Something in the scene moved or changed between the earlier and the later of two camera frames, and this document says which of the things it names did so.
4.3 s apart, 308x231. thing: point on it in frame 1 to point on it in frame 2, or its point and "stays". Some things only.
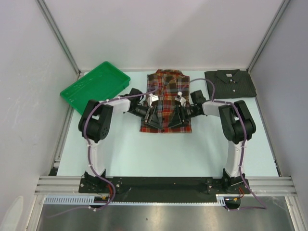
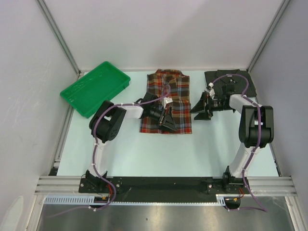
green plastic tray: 104,82 stays
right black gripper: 176,120 to 201,106
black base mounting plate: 162,188 stays
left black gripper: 153,120 to 168,121
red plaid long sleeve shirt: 166,84 stays
